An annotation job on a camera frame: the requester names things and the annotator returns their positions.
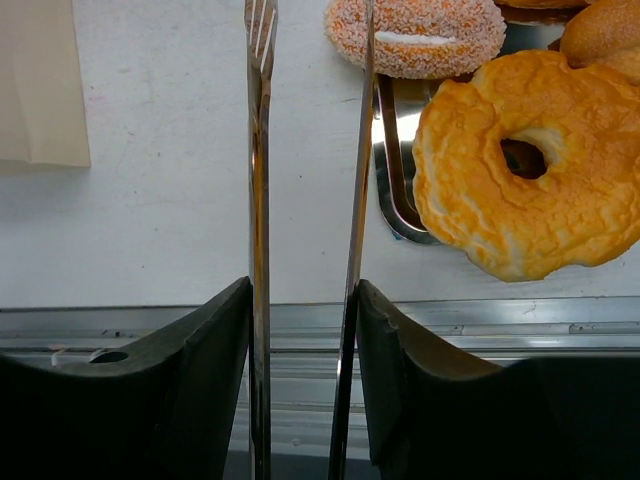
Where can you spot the metal baking tray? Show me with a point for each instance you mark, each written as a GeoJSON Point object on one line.
{"type": "Point", "coordinates": [398, 104]}

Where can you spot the metal bread tongs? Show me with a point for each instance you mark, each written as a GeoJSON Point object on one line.
{"type": "Point", "coordinates": [260, 21]}

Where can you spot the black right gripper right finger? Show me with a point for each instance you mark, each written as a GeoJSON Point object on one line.
{"type": "Point", "coordinates": [434, 411]}

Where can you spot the golden oval fake loaf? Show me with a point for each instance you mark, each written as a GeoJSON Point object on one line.
{"type": "Point", "coordinates": [605, 33]}

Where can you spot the beige paper bag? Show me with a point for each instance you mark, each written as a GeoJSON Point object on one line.
{"type": "Point", "coordinates": [43, 121]}

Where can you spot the ring shaped fake bread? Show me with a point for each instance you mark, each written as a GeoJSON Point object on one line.
{"type": "Point", "coordinates": [531, 166]}

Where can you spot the long baguette fake bread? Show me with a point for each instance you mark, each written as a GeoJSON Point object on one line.
{"type": "Point", "coordinates": [543, 4]}

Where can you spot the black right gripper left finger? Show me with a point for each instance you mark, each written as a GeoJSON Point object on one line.
{"type": "Point", "coordinates": [161, 407]}

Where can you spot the aluminium frame rail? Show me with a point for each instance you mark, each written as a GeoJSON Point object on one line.
{"type": "Point", "coordinates": [305, 341]}

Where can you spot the pink sugared fake doughnut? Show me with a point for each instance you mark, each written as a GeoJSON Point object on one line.
{"type": "Point", "coordinates": [435, 39]}

